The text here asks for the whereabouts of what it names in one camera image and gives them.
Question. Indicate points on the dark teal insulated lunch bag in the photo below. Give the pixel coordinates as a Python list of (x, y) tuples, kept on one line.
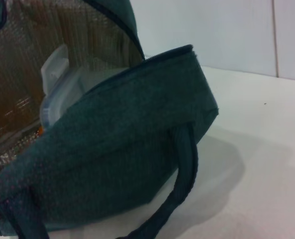
[(117, 139)]

